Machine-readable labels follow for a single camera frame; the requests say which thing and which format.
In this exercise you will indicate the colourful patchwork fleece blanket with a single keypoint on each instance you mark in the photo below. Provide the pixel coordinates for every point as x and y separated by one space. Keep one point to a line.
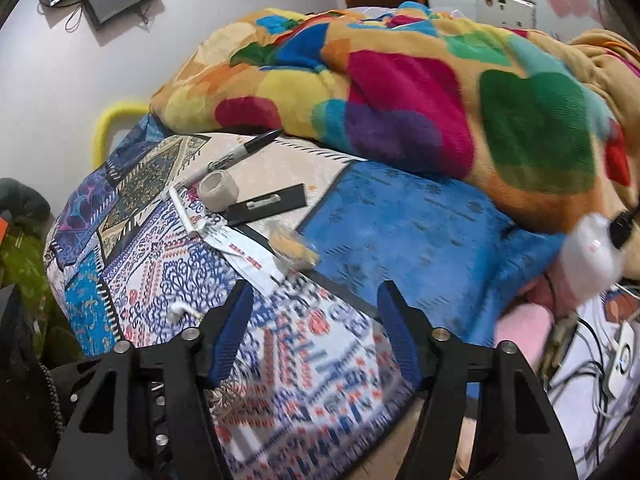
410 100

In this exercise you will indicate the pink cloth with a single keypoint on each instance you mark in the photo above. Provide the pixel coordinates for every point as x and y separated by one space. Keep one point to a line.
522 330

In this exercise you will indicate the dark green cloth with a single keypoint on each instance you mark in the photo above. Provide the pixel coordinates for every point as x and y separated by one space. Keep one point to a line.
22 205

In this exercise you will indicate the black marker pen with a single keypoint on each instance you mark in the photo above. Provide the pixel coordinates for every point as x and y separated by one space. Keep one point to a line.
240 152

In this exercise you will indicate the beige tape roll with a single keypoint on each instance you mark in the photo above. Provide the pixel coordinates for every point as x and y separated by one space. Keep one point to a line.
225 196

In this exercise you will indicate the white plastic bottle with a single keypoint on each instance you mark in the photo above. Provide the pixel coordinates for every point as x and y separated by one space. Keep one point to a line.
592 255

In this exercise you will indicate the clear plastic wrapper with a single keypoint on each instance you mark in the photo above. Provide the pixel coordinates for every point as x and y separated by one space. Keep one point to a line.
290 246

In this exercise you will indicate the black card with clip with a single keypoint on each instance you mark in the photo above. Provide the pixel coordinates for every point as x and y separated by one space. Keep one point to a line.
285 197

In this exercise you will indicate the blue patterned bedsheet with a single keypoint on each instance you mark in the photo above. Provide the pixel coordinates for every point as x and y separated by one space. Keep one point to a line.
400 210

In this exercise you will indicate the white electronic device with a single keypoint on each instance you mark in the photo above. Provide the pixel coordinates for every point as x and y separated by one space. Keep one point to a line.
622 360

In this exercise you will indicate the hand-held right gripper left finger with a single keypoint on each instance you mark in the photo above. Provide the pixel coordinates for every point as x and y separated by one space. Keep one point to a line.
232 330

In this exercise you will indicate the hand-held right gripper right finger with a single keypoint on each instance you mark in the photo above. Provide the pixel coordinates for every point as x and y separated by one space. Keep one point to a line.
400 335

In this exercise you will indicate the black bag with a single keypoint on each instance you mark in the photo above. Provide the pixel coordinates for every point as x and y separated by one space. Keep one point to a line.
25 375

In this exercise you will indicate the white earbud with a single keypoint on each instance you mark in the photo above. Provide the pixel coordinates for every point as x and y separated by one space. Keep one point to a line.
179 314

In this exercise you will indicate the black screw knob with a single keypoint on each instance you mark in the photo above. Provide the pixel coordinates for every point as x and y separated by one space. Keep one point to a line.
622 227

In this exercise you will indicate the white paper tube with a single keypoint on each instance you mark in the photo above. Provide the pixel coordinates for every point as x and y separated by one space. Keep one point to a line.
182 210

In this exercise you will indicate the green patterned cloth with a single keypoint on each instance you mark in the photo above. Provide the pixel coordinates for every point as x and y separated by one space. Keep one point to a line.
30 270

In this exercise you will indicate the yellow padded bed rail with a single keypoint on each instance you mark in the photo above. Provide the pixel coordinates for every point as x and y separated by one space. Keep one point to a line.
100 130

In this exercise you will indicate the white wall box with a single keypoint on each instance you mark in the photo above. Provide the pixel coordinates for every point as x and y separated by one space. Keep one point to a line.
505 7

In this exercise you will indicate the white paper wrapper red print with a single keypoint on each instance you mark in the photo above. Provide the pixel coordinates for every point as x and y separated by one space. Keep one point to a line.
245 257

